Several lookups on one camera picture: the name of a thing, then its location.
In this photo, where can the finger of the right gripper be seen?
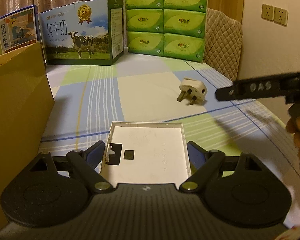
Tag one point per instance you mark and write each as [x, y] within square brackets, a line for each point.
[227, 93]

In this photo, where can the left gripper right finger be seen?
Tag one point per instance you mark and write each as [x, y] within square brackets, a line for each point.
[207, 165]

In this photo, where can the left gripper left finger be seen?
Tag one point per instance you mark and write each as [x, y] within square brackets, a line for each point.
[83, 164]

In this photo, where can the white square tray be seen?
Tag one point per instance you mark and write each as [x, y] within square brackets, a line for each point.
[146, 153]

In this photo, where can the white three-pin plug adapter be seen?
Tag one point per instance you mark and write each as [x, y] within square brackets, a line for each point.
[192, 89]

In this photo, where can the quilted beige chair cushion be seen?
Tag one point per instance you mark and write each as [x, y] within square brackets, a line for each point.
[223, 43]

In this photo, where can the checkered tablecloth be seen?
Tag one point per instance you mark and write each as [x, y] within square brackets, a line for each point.
[145, 88]

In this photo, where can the open cardboard box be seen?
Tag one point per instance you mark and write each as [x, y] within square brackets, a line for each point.
[26, 102]

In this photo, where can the green tissue pack bundle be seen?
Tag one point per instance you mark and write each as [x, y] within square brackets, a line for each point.
[169, 28]

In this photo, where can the cow picture milk box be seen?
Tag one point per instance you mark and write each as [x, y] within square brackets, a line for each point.
[86, 32]

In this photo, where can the blue milk carton box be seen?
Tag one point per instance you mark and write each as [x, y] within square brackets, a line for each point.
[18, 29]

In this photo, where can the double wall socket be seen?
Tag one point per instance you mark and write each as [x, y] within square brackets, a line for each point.
[275, 14]

